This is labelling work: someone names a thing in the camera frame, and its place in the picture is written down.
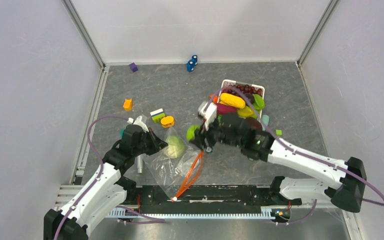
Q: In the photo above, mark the white plastic basket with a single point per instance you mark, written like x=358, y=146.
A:
x=226, y=82

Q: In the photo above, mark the fake green cabbage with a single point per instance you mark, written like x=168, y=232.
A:
x=175, y=148

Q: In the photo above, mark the small green fake fruit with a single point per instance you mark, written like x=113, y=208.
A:
x=190, y=133

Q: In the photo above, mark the small green cube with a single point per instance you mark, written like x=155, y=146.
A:
x=278, y=132

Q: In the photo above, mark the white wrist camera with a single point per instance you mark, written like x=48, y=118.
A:
x=139, y=121
x=209, y=113

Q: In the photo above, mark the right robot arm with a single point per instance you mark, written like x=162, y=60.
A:
x=337, y=180

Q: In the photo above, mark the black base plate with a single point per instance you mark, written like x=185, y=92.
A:
x=208, y=199

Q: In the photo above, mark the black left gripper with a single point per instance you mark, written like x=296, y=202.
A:
x=157, y=144

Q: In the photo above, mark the purple toy cube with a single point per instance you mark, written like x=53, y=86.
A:
x=133, y=67

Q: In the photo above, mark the orange toy block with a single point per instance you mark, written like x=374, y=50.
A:
x=128, y=104

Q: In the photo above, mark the blue toy car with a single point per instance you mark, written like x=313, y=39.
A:
x=190, y=65

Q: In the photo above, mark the small dark purple fruit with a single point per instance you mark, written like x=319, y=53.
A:
x=249, y=97

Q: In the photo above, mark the silver metal cylinder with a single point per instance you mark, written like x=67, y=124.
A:
x=140, y=163

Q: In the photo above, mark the yellow toy cylinder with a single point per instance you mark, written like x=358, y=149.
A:
x=167, y=121

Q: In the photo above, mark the purple fake sweet potato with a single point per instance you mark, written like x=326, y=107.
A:
x=223, y=109

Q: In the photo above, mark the yellow fake starfruit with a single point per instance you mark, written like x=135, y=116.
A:
x=245, y=112

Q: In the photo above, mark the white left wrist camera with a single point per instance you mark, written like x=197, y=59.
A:
x=139, y=121

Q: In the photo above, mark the dark red fake grapes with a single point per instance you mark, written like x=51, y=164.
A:
x=244, y=88

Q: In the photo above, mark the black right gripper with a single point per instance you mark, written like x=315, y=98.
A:
x=200, y=135

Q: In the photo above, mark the white green stacked block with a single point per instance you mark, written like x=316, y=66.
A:
x=157, y=115

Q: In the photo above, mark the dark maroon fake fruit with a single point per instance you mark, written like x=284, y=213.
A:
x=254, y=123

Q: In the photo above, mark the fake yellow corn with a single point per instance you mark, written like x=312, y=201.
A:
x=232, y=100

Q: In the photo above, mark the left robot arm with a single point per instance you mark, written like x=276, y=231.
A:
x=108, y=187

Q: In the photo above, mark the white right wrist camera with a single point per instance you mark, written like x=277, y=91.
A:
x=209, y=113

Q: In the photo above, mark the orange toy cup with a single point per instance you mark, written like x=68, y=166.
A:
x=214, y=98

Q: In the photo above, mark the clear zip top bag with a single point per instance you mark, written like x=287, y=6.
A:
x=175, y=175

